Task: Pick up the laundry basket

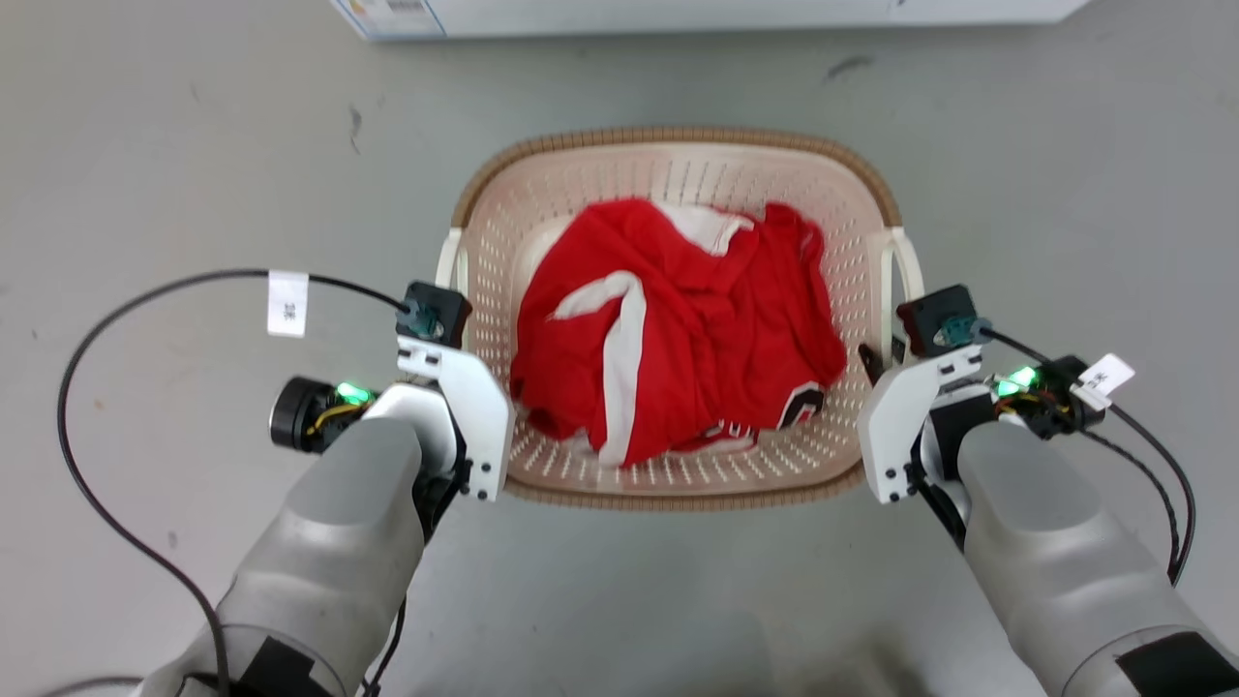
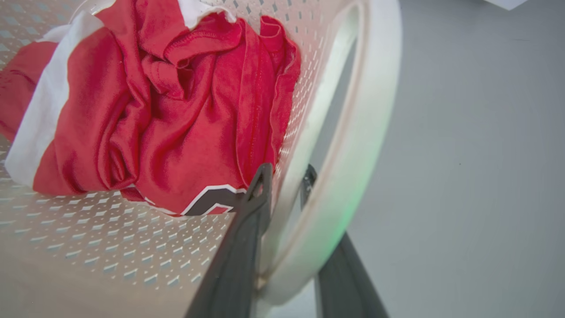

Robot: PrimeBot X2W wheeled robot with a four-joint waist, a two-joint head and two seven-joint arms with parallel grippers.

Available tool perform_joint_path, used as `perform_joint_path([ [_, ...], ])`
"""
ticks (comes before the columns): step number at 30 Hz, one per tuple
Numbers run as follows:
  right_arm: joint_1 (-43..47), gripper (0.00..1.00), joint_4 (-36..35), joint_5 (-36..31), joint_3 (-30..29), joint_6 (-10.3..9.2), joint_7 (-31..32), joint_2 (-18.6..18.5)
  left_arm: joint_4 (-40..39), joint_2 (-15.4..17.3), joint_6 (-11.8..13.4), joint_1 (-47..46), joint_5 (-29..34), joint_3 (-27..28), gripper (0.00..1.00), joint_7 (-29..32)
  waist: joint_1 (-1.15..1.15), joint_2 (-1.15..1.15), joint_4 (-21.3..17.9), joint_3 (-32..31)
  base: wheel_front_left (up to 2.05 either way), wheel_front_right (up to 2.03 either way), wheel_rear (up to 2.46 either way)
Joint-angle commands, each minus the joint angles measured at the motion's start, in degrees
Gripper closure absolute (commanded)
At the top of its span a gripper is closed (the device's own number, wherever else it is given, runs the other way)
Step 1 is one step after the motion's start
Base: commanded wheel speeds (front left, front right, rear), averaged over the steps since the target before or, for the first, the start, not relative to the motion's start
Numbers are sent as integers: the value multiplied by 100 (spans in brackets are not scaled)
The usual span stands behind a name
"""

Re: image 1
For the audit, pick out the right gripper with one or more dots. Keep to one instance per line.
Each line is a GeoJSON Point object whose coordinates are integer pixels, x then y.
{"type": "Point", "coordinates": [1041, 397]}

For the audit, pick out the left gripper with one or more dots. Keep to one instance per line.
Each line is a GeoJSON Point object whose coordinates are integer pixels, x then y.
{"type": "Point", "coordinates": [421, 407]}

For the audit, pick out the beige plastic laundry basket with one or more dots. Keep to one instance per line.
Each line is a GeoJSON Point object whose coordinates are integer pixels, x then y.
{"type": "Point", "coordinates": [678, 174]}

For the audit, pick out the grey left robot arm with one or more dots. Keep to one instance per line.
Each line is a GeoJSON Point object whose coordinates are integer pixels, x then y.
{"type": "Point", "coordinates": [329, 561]}

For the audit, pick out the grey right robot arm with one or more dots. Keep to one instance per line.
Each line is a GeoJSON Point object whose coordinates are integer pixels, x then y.
{"type": "Point", "coordinates": [1055, 561]}

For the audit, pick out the red garment with white stripes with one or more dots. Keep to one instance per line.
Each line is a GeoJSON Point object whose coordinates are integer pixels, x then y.
{"type": "Point", "coordinates": [716, 329]}

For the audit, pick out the white box with blue edge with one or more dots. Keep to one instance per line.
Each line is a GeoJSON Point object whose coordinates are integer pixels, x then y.
{"type": "Point", "coordinates": [678, 15]}

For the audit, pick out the white left camera mount bracket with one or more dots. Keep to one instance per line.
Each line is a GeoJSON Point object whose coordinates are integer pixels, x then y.
{"type": "Point", "coordinates": [479, 416]}

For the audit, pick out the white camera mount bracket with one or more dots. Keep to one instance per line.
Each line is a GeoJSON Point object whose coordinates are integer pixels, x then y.
{"type": "Point", "coordinates": [900, 426]}
{"type": "Point", "coordinates": [479, 416]}

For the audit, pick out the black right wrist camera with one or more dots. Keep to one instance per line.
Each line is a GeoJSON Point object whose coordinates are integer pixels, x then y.
{"type": "Point", "coordinates": [934, 315]}

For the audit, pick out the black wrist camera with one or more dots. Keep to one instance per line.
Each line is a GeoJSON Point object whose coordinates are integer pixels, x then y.
{"type": "Point", "coordinates": [934, 315]}
{"type": "Point", "coordinates": [440, 310]}

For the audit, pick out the white right camera mount bracket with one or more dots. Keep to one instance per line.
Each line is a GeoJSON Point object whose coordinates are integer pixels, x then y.
{"type": "Point", "coordinates": [900, 426]}

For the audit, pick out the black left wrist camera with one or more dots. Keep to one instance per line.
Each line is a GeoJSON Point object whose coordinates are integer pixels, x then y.
{"type": "Point", "coordinates": [440, 310]}

